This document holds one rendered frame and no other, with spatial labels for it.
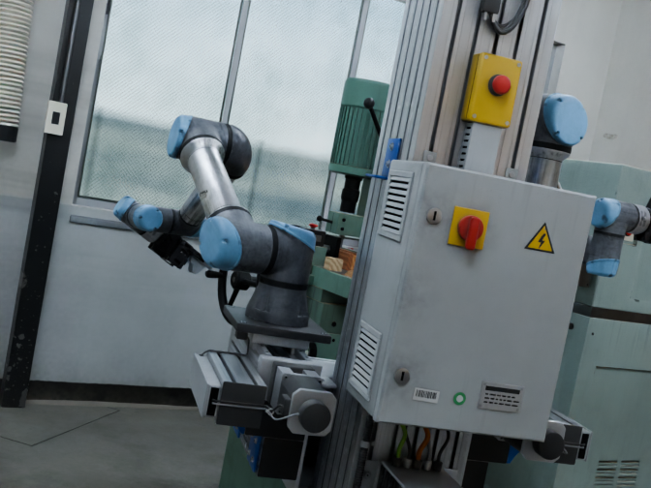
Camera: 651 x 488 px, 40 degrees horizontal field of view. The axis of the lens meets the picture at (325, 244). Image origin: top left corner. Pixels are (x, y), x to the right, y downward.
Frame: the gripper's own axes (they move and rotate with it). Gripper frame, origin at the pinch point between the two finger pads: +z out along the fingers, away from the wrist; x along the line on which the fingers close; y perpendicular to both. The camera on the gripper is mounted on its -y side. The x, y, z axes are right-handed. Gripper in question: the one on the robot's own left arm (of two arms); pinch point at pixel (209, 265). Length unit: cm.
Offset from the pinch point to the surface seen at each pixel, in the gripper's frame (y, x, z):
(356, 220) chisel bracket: -39.4, 14.8, 26.7
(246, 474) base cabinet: 48, 3, 53
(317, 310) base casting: -5.2, 29.4, 25.0
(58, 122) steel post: -23, -102, -46
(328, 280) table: -13.9, 33.2, 20.4
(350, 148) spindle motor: -55, 18, 8
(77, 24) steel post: -58, -103, -64
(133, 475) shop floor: 71, -38, 39
